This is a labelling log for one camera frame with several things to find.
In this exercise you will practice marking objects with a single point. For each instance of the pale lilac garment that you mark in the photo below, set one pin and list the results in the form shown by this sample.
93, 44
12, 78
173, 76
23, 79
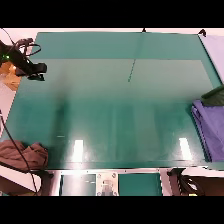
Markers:
215, 55

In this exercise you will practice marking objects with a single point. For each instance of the silver frame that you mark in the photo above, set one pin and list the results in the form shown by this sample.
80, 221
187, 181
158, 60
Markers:
106, 183

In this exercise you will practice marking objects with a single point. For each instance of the purple garment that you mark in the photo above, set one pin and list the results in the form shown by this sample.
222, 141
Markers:
210, 128

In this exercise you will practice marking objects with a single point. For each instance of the green garment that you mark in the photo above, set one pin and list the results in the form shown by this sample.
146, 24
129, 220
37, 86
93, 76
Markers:
216, 96

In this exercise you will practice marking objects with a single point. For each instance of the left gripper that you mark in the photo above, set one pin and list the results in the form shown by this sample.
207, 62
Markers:
37, 69

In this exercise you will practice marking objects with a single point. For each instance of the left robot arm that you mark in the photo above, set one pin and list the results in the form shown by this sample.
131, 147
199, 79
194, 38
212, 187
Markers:
18, 60

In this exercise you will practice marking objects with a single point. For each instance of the brown garment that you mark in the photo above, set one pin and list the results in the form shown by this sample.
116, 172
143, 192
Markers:
23, 155

